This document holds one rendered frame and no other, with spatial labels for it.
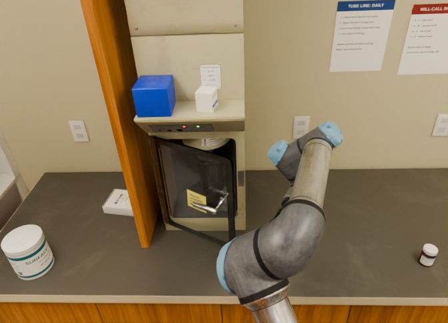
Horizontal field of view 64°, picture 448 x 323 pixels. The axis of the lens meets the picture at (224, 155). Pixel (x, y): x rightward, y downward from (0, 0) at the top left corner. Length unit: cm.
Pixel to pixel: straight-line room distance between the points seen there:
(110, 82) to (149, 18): 20
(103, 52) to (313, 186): 64
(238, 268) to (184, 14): 67
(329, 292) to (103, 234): 88
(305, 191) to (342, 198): 85
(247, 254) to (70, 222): 104
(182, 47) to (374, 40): 82
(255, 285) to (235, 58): 62
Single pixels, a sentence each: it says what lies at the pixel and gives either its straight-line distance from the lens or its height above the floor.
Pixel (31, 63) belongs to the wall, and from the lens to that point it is 177.
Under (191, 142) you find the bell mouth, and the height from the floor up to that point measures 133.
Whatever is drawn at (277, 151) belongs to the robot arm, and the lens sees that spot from 107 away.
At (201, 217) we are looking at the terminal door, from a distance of 129.
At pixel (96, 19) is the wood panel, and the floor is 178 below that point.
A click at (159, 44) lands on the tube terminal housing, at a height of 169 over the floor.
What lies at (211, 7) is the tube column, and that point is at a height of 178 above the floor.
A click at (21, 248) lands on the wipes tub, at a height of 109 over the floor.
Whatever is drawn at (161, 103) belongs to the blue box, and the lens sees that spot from 103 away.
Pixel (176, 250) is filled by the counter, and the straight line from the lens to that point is 141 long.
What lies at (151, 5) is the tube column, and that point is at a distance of 106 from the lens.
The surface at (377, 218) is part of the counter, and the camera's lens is 160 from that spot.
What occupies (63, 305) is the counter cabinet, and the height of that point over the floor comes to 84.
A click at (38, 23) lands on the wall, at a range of 169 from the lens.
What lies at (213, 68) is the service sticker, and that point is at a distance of 108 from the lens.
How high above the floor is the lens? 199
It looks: 34 degrees down
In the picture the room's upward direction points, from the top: 3 degrees counter-clockwise
